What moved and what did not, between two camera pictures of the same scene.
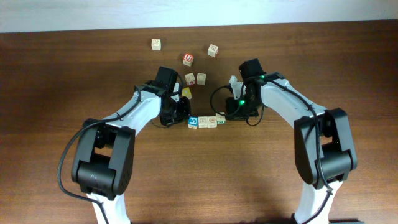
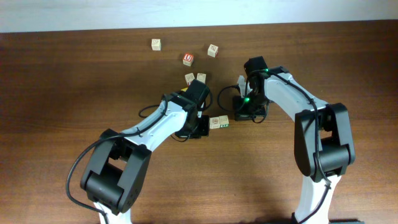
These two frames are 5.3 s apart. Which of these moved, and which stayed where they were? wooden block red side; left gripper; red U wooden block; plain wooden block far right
Moved: left gripper
Stayed: wooden block red side; red U wooden block; plain wooden block far right
